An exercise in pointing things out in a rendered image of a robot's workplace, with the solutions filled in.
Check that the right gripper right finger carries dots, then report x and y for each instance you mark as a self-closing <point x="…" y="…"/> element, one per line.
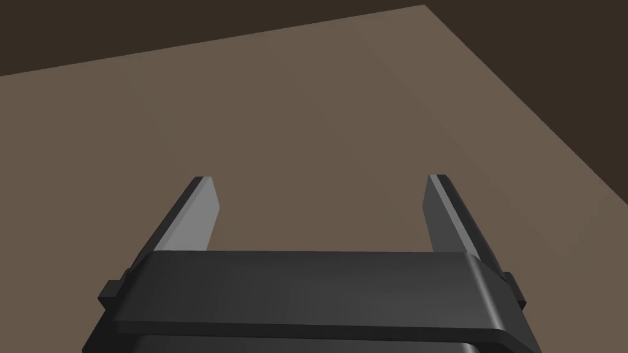
<point x="449" y="220"/>

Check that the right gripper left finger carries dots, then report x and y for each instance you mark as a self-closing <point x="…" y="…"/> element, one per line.
<point x="191" y="220"/>

